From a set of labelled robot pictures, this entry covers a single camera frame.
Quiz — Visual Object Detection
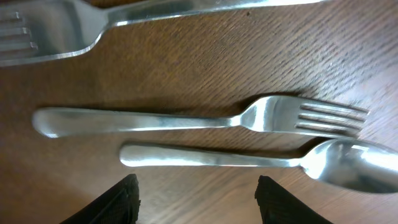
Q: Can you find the steel tablespoon right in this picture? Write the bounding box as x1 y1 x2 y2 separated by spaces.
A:
119 139 397 194

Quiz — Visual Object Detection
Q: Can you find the steel fork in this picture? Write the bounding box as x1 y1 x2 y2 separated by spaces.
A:
1 0 318 67
32 95 369 138

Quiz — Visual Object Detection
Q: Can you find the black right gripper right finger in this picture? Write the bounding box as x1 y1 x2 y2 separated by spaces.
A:
254 175 332 224

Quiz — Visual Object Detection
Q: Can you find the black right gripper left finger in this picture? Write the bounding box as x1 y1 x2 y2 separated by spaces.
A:
60 174 141 224

